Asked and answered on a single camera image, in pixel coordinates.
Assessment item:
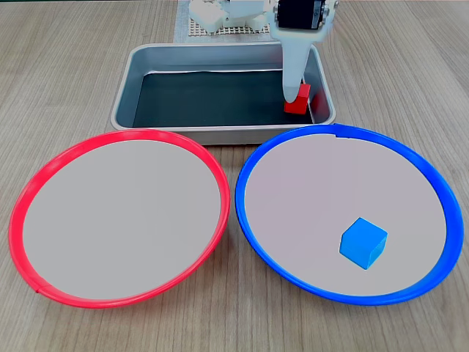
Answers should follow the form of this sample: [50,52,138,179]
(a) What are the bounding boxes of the red cube block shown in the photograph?
[283,83,312,115]

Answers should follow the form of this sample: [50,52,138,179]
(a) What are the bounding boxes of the blue cube block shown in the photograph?
[339,216,389,271]

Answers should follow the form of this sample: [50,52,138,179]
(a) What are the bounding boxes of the black tray liner mat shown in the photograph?
[132,67,316,128]

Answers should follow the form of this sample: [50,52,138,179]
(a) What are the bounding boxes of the silver metal tray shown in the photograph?
[110,41,337,146]

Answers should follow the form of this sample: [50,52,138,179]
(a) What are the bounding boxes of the beige mesh mat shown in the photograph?
[188,13,274,38]

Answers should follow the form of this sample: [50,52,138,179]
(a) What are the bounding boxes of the grey cloth mat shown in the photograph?
[173,0,283,43]

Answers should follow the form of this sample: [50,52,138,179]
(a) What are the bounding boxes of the blue-rimmed round dish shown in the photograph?
[234,123,465,307]

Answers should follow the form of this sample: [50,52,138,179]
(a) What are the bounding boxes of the red-rimmed round dish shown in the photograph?
[8,128,232,309]

